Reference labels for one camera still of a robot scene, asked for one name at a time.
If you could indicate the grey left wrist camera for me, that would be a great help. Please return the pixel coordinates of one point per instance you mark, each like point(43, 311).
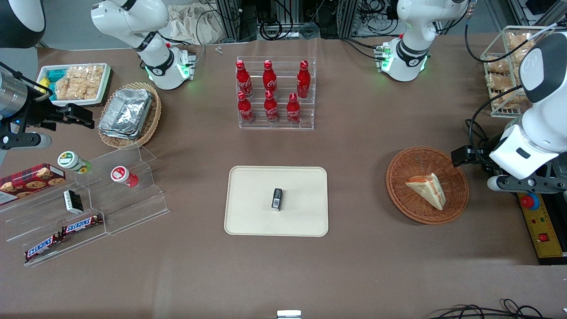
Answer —
point(522, 184)

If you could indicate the green sunflower lid cup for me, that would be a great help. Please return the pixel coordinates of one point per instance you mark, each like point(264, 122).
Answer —
point(68, 160)

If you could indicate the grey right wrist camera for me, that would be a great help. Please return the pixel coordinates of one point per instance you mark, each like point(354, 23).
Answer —
point(26, 141)

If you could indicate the red cola bottle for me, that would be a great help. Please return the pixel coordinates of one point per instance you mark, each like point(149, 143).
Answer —
point(269, 79)
point(293, 109)
point(270, 107)
point(242, 79)
point(245, 108)
point(303, 79)

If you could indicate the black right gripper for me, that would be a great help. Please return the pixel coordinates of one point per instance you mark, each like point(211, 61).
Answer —
point(39, 113)

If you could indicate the clear acrylic bottle rack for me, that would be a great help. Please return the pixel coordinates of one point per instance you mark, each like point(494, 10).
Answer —
point(279, 66)

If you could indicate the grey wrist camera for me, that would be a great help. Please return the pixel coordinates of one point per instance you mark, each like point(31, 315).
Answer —
point(26, 141)
point(522, 184)

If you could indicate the white rectangular snack tray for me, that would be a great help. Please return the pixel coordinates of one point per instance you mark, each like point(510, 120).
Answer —
point(106, 73)

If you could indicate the beige cloth bag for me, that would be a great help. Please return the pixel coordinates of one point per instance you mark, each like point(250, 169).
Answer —
point(195, 24)

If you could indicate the red strawberry lid cup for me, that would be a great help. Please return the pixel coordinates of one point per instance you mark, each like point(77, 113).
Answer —
point(119, 173)

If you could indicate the Snickers chocolate bar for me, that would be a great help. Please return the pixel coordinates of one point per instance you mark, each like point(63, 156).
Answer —
point(82, 224)
point(42, 247)

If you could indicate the yellow snack packet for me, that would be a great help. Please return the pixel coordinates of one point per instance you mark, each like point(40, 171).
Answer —
point(43, 86)

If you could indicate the clear acrylic stepped shelf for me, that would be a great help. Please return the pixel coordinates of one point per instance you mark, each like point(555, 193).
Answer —
point(133, 208)
point(26, 221)

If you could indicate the oval light wicker basket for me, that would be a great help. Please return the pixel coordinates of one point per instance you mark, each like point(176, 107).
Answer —
point(154, 119)

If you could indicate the beige plastic tray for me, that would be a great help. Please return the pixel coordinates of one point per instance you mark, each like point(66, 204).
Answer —
point(252, 199)

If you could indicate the teal snack packet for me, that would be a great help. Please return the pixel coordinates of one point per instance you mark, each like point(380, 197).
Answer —
point(55, 75)

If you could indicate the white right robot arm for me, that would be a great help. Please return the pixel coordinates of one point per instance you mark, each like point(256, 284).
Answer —
point(133, 17)

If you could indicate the bagged rice crackers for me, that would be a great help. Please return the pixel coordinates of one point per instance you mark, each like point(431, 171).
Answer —
point(82, 82)

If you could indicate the red tartan cookie box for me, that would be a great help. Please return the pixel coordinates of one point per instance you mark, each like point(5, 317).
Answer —
point(31, 181)

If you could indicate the stacked aluminium foil containers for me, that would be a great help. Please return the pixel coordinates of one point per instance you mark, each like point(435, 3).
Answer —
point(126, 113)

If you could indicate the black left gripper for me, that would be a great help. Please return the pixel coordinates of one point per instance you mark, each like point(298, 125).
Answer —
point(483, 158)

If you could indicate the round brown wicker basket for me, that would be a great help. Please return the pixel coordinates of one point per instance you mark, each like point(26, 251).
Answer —
point(407, 164)

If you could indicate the black and white small box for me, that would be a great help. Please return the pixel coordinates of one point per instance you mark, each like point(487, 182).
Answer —
point(73, 201)

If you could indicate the small silver device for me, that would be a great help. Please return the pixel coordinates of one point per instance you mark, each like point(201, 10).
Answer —
point(289, 315)

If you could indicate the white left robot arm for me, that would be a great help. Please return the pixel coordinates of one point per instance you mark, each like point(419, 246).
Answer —
point(416, 26)

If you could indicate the triangular sandwich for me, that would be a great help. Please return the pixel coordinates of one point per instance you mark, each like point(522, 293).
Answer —
point(427, 188)

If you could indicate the bagged pastry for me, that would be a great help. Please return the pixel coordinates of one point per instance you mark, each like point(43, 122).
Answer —
point(498, 65)
point(520, 44)
point(505, 95)

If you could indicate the aluminium frame post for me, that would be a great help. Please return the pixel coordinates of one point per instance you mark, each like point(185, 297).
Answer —
point(349, 17)
point(234, 17)

